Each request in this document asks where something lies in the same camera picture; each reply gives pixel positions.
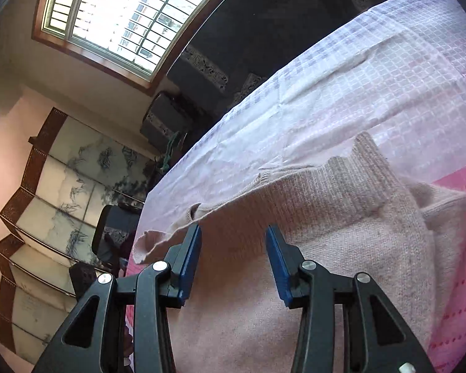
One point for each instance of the dark armchair by window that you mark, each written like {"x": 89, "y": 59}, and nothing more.
{"x": 167, "y": 120}

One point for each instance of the painted folding screen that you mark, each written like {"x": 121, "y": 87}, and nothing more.
{"x": 62, "y": 186}

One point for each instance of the beige knit sweater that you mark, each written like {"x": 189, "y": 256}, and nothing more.
{"x": 314, "y": 248}

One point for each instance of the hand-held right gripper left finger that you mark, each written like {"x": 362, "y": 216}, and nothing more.
{"x": 189, "y": 264}

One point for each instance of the dark long sofa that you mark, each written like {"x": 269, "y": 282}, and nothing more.
{"x": 275, "y": 27}

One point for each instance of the barred window with wooden frame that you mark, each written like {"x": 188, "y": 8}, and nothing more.
{"x": 132, "y": 15}

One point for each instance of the dark chair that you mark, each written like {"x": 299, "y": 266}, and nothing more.
{"x": 114, "y": 233}

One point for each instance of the pink checked blanket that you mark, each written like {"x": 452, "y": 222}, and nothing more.
{"x": 334, "y": 97}

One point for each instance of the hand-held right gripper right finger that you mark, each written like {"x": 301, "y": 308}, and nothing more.
{"x": 277, "y": 266}

